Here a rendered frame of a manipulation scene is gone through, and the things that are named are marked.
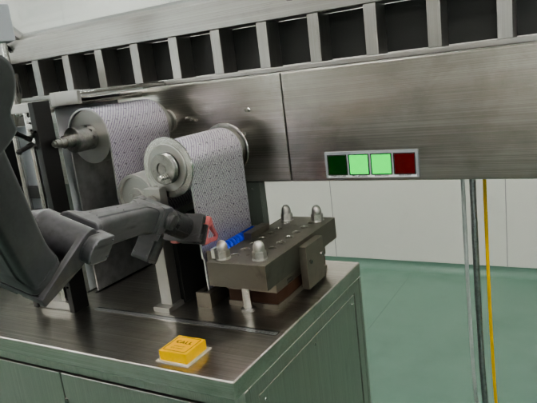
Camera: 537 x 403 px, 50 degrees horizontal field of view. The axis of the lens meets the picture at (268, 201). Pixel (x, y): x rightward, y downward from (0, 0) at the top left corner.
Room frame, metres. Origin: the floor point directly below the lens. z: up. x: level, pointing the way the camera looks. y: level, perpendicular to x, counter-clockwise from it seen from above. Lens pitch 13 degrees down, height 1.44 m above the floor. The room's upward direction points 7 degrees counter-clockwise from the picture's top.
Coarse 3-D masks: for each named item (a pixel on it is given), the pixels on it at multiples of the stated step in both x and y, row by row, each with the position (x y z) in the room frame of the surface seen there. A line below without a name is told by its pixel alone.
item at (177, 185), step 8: (152, 152) 1.38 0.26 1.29; (160, 152) 1.37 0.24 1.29; (168, 152) 1.36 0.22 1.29; (176, 152) 1.35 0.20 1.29; (184, 160) 1.34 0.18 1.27; (184, 168) 1.34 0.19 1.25; (152, 176) 1.39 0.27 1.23; (184, 176) 1.34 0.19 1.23; (160, 184) 1.38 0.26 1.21; (168, 184) 1.37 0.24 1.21; (176, 184) 1.35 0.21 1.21
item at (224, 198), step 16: (224, 176) 1.46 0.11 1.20; (240, 176) 1.52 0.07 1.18; (192, 192) 1.34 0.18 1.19; (208, 192) 1.39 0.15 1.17; (224, 192) 1.45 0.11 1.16; (240, 192) 1.51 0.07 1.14; (208, 208) 1.38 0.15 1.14; (224, 208) 1.44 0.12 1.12; (240, 208) 1.50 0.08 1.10; (224, 224) 1.43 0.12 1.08; (240, 224) 1.50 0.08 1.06; (224, 240) 1.42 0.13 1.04
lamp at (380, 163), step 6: (372, 156) 1.44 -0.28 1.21; (378, 156) 1.44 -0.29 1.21; (384, 156) 1.43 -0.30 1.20; (372, 162) 1.44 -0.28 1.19; (378, 162) 1.44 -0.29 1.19; (384, 162) 1.43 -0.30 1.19; (390, 162) 1.42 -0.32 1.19; (372, 168) 1.44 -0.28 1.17; (378, 168) 1.44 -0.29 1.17; (384, 168) 1.43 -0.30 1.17; (390, 168) 1.42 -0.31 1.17
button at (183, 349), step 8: (184, 336) 1.13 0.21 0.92; (168, 344) 1.10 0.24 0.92; (176, 344) 1.09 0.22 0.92; (184, 344) 1.09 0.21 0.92; (192, 344) 1.08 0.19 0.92; (200, 344) 1.09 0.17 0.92; (160, 352) 1.08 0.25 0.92; (168, 352) 1.07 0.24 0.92; (176, 352) 1.06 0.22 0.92; (184, 352) 1.05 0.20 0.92; (192, 352) 1.06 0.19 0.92; (200, 352) 1.08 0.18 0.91; (168, 360) 1.07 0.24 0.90; (176, 360) 1.06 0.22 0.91; (184, 360) 1.04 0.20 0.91; (192, 360) 1.06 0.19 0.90
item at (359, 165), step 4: (352, 156) 1.47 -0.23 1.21; (356, 156) 1.47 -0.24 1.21; (360, 156) 1.46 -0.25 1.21; (364, 156) 1.45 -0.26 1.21; (352, 160) 1.47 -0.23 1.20; (356, 160) 1.47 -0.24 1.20; (360, 160) 1.46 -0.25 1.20; (364, 160) 1.45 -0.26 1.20; (352, 164) 1.47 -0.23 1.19; (356, 164) 1.47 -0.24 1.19; (360, 164) 1.46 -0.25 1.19; (364, 164) 1.46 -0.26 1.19; (352, 168) 1.47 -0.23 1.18; (356, 168) 1.47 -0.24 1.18; (360, 168) 1.46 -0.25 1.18; (364, 168) 1.46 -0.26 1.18; (352, 172) 1.47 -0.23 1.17; (356, 172) 1.47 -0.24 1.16; (360, 172) 1.46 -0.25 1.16; (364, 172) 1.46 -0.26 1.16
